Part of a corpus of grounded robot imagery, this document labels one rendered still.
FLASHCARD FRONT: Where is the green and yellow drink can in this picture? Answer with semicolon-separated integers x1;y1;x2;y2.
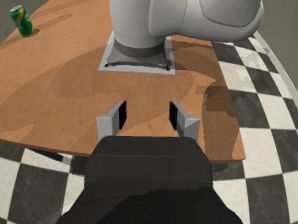
9;6;35;36

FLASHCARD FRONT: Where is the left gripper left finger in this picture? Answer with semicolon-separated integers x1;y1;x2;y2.
96;100;126;141

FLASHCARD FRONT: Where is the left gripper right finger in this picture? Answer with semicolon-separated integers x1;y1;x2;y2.
169;101;201;141

